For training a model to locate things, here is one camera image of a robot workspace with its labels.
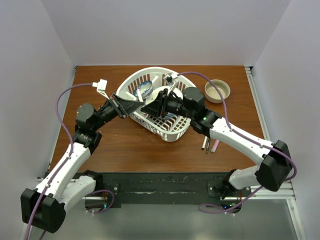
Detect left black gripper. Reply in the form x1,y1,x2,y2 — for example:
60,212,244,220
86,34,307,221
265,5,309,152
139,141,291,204
92,92,143,131

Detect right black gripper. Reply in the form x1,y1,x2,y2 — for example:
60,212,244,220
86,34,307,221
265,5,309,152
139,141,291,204
141,88,195,119

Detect white pen with black tip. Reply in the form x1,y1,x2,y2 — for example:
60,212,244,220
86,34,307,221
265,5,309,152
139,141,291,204
201,136,208,150

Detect pink highlighter pen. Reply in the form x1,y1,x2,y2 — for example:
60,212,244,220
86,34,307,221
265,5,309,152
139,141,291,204
211,139,220,153

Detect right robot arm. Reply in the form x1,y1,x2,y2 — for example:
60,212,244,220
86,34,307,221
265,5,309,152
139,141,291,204
141,87,293,197

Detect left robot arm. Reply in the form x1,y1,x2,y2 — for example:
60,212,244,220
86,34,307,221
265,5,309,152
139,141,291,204
20,93,144,238

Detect blue white patterned bowl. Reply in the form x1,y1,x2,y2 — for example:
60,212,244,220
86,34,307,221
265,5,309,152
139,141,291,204
133,80,154,99

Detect watermelon pattern plate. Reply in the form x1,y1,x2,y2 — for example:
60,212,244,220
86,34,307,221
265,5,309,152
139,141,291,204
144,85,183,105

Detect white plastic dish basket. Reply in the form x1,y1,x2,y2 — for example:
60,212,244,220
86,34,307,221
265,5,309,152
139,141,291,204
116,66,191,142

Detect beige ceramic bowl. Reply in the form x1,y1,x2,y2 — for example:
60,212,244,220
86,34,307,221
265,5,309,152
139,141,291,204
204,79,231,104

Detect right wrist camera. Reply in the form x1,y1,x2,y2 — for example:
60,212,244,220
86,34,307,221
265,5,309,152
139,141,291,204
163,73,179,93

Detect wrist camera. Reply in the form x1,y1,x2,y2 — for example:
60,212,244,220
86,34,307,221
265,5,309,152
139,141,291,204
163,73,179,93
92,79,109,99

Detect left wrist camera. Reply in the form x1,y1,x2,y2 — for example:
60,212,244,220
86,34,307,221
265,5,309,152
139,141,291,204
92,79,109,99

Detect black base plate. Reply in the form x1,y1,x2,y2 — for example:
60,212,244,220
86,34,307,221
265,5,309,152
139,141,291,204
98,172,255,208

